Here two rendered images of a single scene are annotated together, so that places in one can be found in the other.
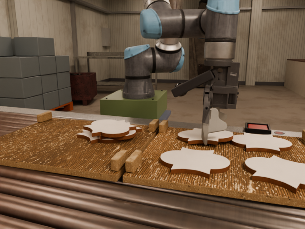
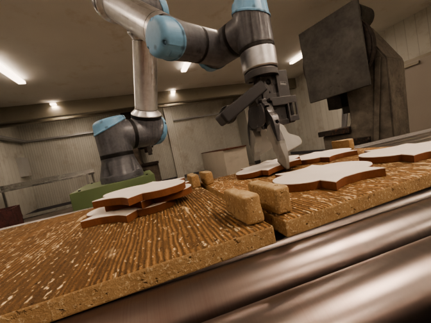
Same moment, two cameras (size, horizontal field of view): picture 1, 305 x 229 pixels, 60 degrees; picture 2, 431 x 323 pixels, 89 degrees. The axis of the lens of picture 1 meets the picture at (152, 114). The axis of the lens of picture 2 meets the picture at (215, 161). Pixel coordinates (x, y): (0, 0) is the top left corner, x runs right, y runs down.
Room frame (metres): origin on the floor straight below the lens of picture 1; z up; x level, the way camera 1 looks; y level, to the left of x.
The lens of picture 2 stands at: (0.34, 0.20, 1.01)
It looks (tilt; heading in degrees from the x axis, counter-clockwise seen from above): 4 degrees down; 328
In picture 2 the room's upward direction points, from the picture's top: 11 degrees counter-clockwise
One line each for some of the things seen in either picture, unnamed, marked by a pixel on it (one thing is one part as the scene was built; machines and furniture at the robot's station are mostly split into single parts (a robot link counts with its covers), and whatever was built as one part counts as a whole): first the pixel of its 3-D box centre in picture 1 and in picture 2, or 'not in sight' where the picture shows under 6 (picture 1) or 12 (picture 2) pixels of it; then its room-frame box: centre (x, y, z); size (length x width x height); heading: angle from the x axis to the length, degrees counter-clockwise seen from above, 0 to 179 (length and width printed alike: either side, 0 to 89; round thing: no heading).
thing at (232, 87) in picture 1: (219, 84); (268, 100); (0.67, -0.17, 1.09); 0.09 x 0.08 x 0.12; 74
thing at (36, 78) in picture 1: (26, 78); not in sight; (4.61, 2.19, 0.68); 1.38 x 0.92 x 1.37; 168
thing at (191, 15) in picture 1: (199, 23); (215, 48); (0.77, -0.13, 1.24); 0.11 x 0.11 x 0.08; 11
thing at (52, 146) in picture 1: (73, 140); (76, 236); (0.70, 0.22, 0.93); 0.41 x 0.35 x 0.02; 74
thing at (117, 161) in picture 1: (119, 159); (241, 203); (0.51, 0.07, 0.95); 0.06 x 0.02 x 0.03; 164
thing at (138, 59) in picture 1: (138, 59); (114, 134); (1.22, 0.06, 1.13); 0.13 x 0.12 x 0.14; 101
